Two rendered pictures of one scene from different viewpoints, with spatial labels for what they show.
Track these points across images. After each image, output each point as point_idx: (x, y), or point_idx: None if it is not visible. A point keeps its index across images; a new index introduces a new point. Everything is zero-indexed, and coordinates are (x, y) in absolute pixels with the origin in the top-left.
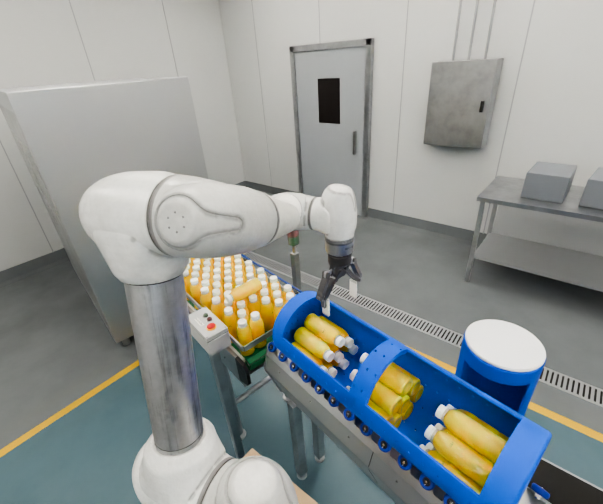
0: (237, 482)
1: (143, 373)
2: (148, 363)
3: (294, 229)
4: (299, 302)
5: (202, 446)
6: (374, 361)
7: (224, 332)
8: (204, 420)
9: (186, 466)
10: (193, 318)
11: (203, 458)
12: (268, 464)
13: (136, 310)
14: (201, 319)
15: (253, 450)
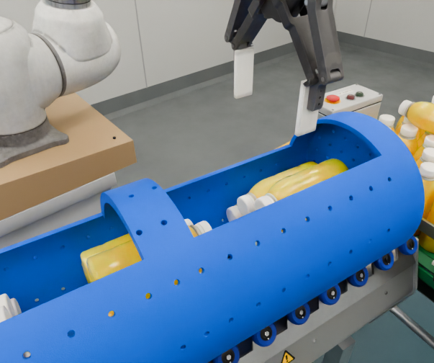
0: None
1: None
2: None
3: None
4: (342, 118)
5: (45, 8)
6: (132, 186)
7: (326, 114)
8: (75, 11)
9: (36, 7)
10: (352, 88)
11: (39, 14)
12: None
13: None
14: (350, 93)
15: (129, 140)
